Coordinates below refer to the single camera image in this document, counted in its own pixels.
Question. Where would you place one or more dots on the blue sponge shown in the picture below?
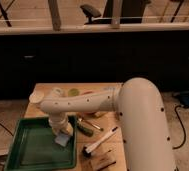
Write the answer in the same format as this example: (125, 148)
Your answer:
(62, 139)

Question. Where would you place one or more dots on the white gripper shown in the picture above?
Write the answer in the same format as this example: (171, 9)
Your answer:
(60, 123)

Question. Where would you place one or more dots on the white dish brush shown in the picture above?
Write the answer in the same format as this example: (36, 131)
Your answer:
(87, 150)

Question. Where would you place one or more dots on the green cucumber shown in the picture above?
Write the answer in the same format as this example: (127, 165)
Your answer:
(86, 131)

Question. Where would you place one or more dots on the black office chair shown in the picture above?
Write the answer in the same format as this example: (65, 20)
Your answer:
(132, 12)

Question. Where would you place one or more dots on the green plastic cup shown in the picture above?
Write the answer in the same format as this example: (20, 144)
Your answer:
(73, 92)

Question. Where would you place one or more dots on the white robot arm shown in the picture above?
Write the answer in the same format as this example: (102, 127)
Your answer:
(143, 121)

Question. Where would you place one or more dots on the metal spoon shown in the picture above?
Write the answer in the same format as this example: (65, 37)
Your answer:
(91, 124)

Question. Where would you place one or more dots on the wooden block holder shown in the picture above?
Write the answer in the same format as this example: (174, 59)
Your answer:
(102, 161)

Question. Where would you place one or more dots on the orange bowl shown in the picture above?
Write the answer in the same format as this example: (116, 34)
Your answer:
(96, 114)

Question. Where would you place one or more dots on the green plastic tray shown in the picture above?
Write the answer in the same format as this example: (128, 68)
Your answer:
(34, 148)

